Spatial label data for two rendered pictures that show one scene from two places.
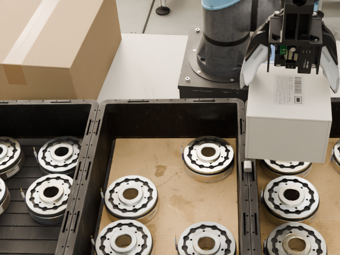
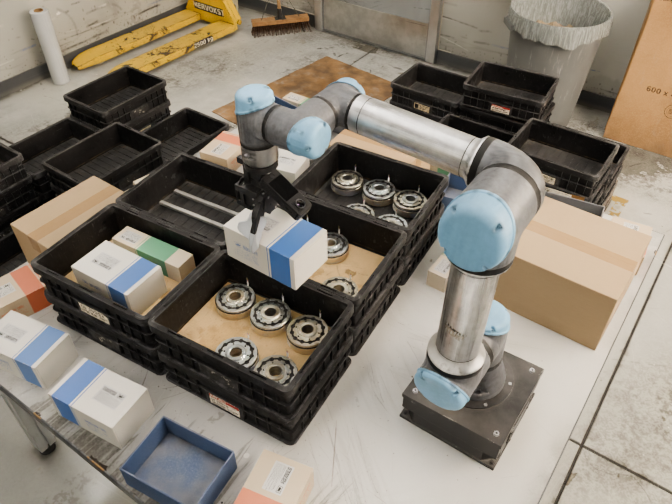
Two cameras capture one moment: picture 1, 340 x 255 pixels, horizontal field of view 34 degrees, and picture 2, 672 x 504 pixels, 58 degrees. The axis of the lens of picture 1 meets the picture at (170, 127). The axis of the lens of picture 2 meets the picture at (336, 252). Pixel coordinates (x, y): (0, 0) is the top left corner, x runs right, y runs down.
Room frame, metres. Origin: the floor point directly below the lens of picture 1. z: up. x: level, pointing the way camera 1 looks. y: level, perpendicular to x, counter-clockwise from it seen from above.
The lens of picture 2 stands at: (1.19, -1.10, 2.01)
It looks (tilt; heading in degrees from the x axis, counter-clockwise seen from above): 43 degrees down; 112
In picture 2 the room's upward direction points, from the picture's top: straight up
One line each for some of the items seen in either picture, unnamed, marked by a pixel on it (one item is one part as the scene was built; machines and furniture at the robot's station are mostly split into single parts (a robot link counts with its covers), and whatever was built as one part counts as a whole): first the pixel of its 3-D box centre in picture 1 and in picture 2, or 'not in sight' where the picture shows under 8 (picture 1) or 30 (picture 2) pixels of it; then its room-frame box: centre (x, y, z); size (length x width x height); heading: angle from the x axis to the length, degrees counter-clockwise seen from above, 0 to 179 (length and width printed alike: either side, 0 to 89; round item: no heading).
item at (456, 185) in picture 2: not in sight; (470, 197); (0.99, 0.61, 0.74); 0.20 x 0.15 x 0.07; 177
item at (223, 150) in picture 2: not in sight; (226, 153); (0.08, 0.54, 0.74); 0.16 x 0.12 x 0.07; 86
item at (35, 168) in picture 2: not in sight; (62, 174); (-0.92, 0.62, 0.31); 0.40 x 0.30 x 0.34; 77
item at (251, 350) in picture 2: not in sight; (236, 354); (0.63, -0.36, 0.86); 0.10 x 0.10 x 0.01
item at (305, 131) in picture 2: not in sight; (302, 128); (0.75, -0.19, 1.40); 0.11 x 0.11 x 0.08; 77
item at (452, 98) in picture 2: not in sight; (432, 110); (0.55, 1.88, 0.31); 0.40 x 0.30 x 0.34; 167
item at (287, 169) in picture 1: (286, 154); (307, 330); (0.76, -0.23, 0.86); 0.10 x 0.10 x 0.01
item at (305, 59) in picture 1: (295, 23); (260, 182); (0.65, -0.19, 1.25); 0.09 x 0.08 x 0.12; 167
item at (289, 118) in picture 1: (287, 96); (276, 242); (0.67, -0.19, 1.09); 0.20 x 0.12 x 0.09; 167
